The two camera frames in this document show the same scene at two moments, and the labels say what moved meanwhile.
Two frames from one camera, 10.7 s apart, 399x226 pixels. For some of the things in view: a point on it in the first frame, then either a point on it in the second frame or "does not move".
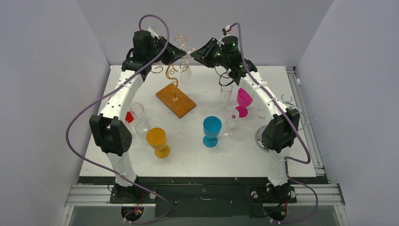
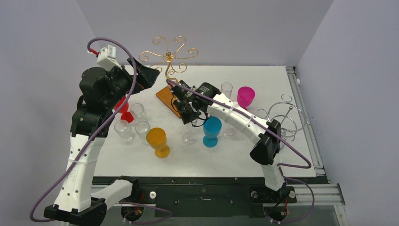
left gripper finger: [173, 53] to [146, 77]
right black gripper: [207, 52] to [186, 108]
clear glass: [185, 74] to [189, 138]
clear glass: [137, 109] does not move
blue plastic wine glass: [212, 126] does not move
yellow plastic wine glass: [156, 138] does not move
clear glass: [142, 127] does not move
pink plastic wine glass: [244, 100] does not move
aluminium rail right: [327, 194] does not move
